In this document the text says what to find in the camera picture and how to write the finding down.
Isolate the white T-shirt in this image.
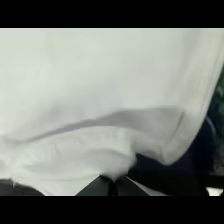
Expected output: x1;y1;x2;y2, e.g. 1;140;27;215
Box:
0;28;224;197

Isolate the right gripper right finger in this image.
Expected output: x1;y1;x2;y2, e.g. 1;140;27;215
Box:
116;175;149;197

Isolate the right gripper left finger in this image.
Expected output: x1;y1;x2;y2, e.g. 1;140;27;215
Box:
75;174;117;197

